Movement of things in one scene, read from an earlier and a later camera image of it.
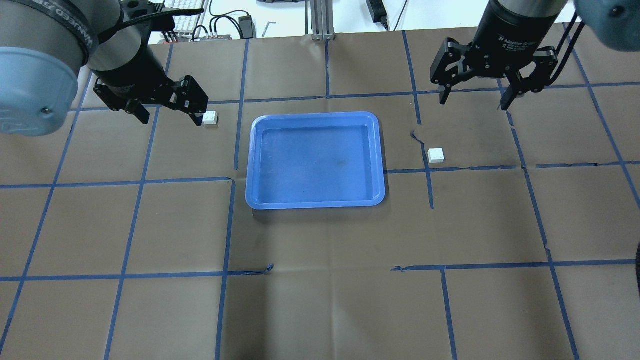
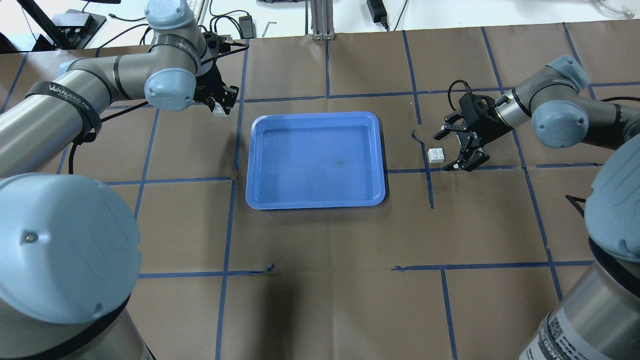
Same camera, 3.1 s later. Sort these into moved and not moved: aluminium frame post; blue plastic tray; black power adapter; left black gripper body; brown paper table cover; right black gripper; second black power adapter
Moved: right black gripper; left black gripper body
Not moved: brown paper table cover; black power adapter; second black power adapter; blue plastic tray; aluminium frame post
